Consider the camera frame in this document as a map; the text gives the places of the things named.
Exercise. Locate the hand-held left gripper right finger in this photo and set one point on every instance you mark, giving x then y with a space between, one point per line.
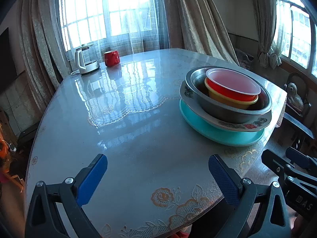
221 181

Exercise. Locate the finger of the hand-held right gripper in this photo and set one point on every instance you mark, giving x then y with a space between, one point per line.
273 160
298 157

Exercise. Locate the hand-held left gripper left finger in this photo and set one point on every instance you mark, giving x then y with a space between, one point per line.
91 181

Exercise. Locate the teal plate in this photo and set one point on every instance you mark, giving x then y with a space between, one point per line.
223 135

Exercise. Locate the white dragon print plate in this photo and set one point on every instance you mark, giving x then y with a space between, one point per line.
237 126

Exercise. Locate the stainless steel bowl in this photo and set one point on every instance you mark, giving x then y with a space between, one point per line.
223 114

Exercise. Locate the yellow bowl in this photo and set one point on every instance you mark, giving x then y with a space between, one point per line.
227 101

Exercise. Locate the red bowl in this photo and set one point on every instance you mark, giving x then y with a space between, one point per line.
232 81

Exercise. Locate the dark wooden chair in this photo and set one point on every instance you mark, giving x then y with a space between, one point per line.
297 126

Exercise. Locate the dog figure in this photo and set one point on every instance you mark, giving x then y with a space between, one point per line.
294 96

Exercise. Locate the person's red clothing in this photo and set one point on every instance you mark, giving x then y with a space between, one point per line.
182 235

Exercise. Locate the black box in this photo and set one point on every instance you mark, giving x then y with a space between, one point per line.
28 133

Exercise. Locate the orange wooden cabinet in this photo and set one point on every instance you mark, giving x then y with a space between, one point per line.
5 151

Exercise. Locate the dark sofa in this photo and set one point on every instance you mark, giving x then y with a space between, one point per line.
244 58

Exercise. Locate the small side window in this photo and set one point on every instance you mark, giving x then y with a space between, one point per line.
299 37

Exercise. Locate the red mug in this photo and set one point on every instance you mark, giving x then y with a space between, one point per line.
110 59

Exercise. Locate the tied beige curtain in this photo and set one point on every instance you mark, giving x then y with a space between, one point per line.
266 29

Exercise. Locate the black television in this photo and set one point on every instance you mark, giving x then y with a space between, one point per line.
6 62

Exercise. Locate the sheer white curtain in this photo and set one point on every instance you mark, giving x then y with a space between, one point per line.
148 42

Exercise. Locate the large barred window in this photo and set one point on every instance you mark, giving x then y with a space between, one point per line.
123 10

